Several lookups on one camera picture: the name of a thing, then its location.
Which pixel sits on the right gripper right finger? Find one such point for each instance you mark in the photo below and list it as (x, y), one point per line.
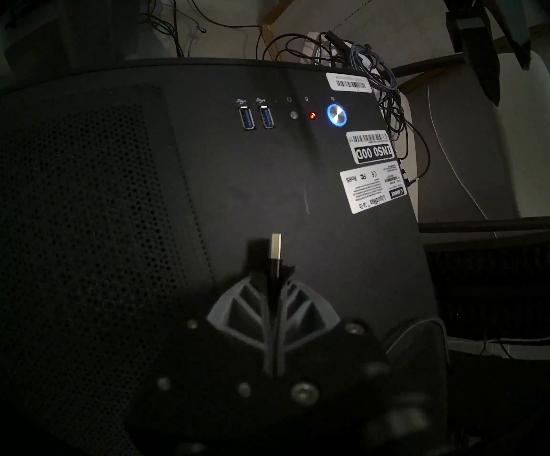
(303, 312)

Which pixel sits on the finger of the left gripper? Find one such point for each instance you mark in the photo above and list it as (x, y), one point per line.
(479, 51)
(512, 13)

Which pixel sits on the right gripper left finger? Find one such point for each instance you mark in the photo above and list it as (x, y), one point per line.
(241, 308)

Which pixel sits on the black workstation tower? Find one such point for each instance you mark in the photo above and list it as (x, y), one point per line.
(256, 175)

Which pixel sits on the cream folding chair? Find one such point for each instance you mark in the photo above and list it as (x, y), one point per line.
(541, 151)

